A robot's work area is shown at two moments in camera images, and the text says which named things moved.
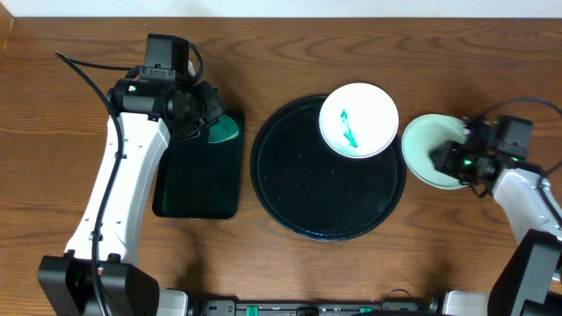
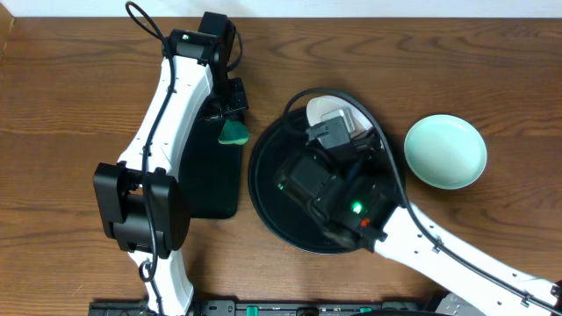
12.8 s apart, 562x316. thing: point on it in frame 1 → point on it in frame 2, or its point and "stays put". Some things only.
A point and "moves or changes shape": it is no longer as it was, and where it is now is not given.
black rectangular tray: [198, 179] stays put
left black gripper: [210, 108] → [237, 101]
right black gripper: [445, 161] → [335, 161]
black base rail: [396, 303] stays put
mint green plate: [422, 134] stays put
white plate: [358, 120] moves or changes shape
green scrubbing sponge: [226, 129] moves or changes shape
